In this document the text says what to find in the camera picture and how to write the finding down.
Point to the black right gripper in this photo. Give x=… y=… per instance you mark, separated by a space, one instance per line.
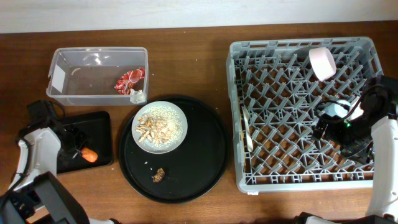
x=361 y=150

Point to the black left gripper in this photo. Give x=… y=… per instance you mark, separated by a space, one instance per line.
x=66 y=157

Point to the light blue plastic cup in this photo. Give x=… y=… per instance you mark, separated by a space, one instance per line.
x=335 y=109

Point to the orange carrot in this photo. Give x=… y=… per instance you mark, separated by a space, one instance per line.
x=89 y=155

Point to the pink plastic bowl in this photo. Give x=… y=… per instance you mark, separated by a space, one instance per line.
x=322 y=62

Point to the white tissue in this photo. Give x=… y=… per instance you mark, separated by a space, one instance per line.
x=137 y=97

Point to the grey plate with food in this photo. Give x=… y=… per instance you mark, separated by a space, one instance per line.
x=159 y=127

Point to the brown food scrap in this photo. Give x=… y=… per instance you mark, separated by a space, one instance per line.
x=158 y=177

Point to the white plastic fork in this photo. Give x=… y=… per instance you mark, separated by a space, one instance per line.
x=246 y=118

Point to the wooden chopstick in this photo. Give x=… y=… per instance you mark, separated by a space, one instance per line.
x=242 y=148

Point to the cream plastic cup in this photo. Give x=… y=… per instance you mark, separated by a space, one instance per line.
x=357 y=112

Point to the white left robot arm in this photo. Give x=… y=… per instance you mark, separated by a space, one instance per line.
x=44 y=143

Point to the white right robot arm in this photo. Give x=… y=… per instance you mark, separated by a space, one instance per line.
x=383 y=205

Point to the clear plastic waste bin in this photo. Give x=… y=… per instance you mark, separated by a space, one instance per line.
x=86 y=76

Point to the grey dishwasher rack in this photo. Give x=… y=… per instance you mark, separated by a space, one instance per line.
x=275 y=81

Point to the black rectangular tray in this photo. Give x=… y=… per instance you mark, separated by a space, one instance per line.
x=97 y=129

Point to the red crumpled snack wrapper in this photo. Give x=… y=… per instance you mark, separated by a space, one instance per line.
x=125 y=85

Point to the round black serving tray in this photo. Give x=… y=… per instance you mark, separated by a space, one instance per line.
x=192 y=169

